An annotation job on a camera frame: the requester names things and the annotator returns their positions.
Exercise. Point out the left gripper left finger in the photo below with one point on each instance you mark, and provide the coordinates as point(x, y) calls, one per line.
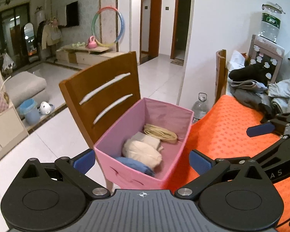
point(74, 170)

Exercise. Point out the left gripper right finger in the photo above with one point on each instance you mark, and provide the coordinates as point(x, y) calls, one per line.
point(210, 172)

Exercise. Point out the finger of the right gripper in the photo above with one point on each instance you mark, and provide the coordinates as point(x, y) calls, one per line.
point(259, 130)

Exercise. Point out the blue garment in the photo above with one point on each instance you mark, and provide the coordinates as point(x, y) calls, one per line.
point(136, 165)

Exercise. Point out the cream folded clothes in box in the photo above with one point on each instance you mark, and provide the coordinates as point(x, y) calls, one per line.
point(143, 148)

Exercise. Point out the coat rack with clothes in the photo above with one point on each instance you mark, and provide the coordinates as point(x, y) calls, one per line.
point(48, 32)

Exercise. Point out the orange flower-pattern mat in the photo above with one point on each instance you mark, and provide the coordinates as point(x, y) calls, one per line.
point(245, 199)

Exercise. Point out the dark grey garment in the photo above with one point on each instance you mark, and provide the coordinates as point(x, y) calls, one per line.
point(252, 94)

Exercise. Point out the light grey garment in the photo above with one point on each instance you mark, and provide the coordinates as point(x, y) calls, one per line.
point(280, 96)

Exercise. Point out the black garment on pile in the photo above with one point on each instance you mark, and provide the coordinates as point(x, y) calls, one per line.
point(256, 72)

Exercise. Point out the water jug on floor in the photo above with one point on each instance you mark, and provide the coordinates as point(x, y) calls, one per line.
point(200, 107)

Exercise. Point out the pink fabric storage box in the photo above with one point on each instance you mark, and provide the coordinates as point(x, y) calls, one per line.
point(169, 123)

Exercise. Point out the white helmet on floor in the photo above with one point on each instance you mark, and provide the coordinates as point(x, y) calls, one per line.
point(46, 108)

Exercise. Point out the white paper bag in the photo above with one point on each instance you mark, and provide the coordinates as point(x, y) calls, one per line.
point(236, 62)

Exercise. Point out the water dispenser cabinet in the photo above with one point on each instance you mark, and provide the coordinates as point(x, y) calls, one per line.
point(268, 54)

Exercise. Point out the blue trash bin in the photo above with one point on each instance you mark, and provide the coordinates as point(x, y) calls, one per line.
point(29, 110)

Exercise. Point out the wooden chair near box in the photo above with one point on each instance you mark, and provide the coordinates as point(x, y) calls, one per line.
point(97, 97)

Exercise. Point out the beige side cabinet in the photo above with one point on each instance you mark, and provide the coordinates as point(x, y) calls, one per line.
point(12, 130)

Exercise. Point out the grey sofa cushion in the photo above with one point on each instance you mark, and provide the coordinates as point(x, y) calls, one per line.
point(24, 86)

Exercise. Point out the beige tv cabinet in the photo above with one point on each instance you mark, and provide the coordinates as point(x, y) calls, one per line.
point(85, 56)

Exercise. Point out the large water bottle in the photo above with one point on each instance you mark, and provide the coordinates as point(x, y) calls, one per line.
point(271, 21)

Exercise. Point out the pink kettlebell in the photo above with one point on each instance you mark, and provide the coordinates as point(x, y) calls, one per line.
point(92, 44)

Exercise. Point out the hula hoop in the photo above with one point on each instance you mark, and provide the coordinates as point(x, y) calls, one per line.
point(108, 26)

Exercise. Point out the standing mirror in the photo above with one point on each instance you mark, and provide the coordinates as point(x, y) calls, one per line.
point(29, 37)

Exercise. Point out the wooden chair by wall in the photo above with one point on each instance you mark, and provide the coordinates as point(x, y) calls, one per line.
point(221, 74)

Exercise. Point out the wall television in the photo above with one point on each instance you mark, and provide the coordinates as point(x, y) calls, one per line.
point(72, 18)

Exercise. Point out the brown door frame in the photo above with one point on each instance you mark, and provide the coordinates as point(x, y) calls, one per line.
point(150, 23)
point(180, 29)

